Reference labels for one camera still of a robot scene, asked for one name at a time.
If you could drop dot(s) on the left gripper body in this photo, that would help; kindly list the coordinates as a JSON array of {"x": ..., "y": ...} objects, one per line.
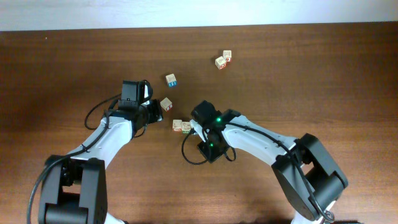
[{"x": 153, "y": 112}]

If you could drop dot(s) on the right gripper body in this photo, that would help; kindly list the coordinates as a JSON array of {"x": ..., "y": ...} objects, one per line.
[{"x": 211, "y": 151}]

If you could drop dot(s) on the block with C red side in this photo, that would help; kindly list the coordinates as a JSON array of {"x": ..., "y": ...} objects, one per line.
[{"x": 177, "y": 125}]

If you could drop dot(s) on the block with green side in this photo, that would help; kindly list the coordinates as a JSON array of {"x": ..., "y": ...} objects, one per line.
[{"x": 186, "y": 127}]

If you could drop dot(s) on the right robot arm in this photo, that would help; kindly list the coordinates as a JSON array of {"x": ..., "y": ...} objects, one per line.
[{"x": 310, "y": 178}]

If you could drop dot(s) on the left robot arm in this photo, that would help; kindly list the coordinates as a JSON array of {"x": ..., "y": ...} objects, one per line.
[{"x": 73, "y": 186}]

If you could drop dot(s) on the block with N red side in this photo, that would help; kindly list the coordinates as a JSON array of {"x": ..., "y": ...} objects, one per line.
[{"x": 166, "y": 104}]

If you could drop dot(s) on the block with blue side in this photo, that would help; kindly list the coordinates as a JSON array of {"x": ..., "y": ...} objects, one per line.
[{"x": 171, "y": 80}]

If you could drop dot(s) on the block red side far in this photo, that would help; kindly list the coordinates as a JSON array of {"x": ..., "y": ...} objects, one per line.
[{"x": 220, "y": 62}]

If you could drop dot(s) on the farthest block red side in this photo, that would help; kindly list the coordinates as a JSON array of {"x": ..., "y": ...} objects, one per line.
[{"x": 227, "y": 55}]

